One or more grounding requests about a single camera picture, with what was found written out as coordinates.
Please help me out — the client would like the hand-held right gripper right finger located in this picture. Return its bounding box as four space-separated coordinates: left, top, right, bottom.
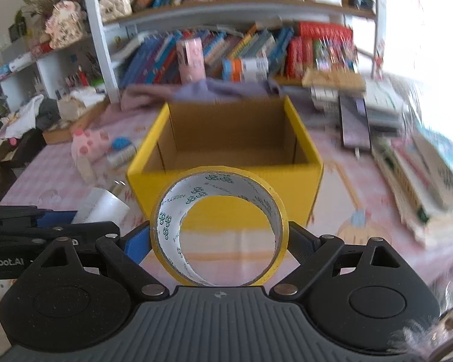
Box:
270 222 404 298

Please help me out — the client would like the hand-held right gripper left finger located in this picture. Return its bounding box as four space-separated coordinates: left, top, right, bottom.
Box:
30 223 170 298

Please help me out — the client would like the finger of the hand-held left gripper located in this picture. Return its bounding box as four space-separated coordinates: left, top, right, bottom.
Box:
0 205 80 230
0 222 120 257

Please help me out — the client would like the yellow-edged packing tape roll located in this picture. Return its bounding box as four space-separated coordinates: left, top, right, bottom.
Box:
150 166 288 286

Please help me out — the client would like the white spray bottle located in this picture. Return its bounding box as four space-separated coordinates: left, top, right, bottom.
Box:
75 154 99 182

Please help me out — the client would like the yellow cardboard box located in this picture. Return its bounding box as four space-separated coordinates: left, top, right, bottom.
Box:
126 96 324 230

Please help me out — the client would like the pink plush toy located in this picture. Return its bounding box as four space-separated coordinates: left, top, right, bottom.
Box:
71 128 112 163

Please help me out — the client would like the white striped roll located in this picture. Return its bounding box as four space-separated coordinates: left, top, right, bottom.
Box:
106 148 137 170

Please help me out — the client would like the wooden tray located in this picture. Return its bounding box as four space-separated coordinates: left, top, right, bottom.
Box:
41 98 110 144

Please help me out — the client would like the black garment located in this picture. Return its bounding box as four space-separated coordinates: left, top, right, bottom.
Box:
36 100 61 129

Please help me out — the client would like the white garment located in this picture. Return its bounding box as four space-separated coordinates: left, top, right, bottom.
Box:
5 95 44 138

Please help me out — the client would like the black smartphone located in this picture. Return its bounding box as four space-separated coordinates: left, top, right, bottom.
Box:
338 96 372 149

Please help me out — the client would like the stack of workbooks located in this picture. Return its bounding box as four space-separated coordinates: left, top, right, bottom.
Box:
372 124 453 247

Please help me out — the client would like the fuzzy lilac sleeve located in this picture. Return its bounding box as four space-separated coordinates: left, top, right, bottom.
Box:
389 305 453 362

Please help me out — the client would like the white side shelf unit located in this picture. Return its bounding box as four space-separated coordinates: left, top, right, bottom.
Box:
0 34 99 117

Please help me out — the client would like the pile of papers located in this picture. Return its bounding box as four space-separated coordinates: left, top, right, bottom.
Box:
310 79 408 136

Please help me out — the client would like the brown paper envelope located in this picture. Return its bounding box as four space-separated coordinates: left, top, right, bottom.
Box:
302 68 367 91

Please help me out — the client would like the lilac cloth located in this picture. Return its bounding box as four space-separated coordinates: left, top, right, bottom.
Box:
121 78 282 111

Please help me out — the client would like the orange and white box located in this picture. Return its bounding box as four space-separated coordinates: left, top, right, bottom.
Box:
223 70 268 82
222 57 269 72

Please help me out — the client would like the row of blue books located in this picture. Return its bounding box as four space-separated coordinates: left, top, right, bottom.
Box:
119 26 295 85

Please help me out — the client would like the pink thermos bottle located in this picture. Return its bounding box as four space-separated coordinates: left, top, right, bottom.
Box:
176 39 206 84

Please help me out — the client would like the floral fabric doll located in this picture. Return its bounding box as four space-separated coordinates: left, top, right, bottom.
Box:
45 1 85 49

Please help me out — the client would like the red book set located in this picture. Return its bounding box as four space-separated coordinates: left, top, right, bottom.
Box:
287 21 357 80

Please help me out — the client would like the dried flower bunch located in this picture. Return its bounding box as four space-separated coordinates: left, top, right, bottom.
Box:
19 0 57 27

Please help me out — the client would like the white quilted pearl handbag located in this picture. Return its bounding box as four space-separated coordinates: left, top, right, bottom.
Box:
98 0 133 21

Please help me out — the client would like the white bookshelf frame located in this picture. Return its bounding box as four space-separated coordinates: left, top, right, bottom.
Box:
79 0 386 102

